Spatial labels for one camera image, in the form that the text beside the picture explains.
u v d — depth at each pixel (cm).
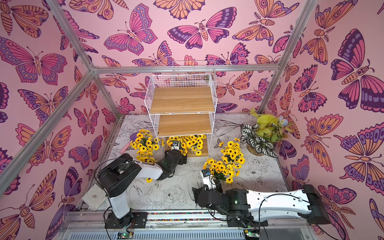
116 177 49
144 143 89
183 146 87
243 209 48
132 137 106
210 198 51
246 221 64
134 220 73
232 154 82
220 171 76
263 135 78
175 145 83
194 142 87
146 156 83
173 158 74
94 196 81
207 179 62
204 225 73
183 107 67
